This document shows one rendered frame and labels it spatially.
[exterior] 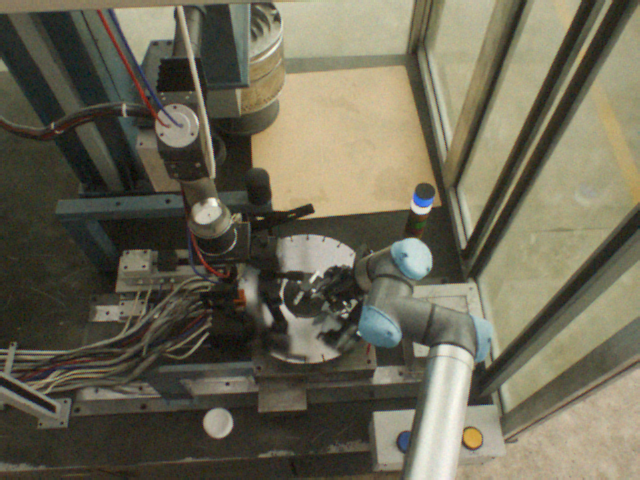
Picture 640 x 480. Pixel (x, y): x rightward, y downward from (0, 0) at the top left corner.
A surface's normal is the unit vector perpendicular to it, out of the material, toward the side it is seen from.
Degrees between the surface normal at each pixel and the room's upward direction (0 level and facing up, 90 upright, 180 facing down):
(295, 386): 0
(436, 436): 14
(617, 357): 90
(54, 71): 90
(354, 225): 0
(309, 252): 0
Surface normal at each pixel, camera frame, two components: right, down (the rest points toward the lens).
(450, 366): 0.00, -0.69
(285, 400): 0.00, -0.50
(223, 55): 0.06, 0.87
